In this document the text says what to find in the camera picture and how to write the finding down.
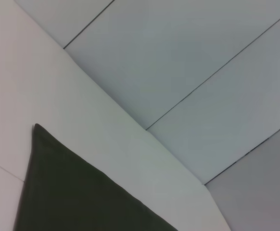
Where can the dark green shirt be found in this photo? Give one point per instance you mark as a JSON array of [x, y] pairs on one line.
[[70, 192]]

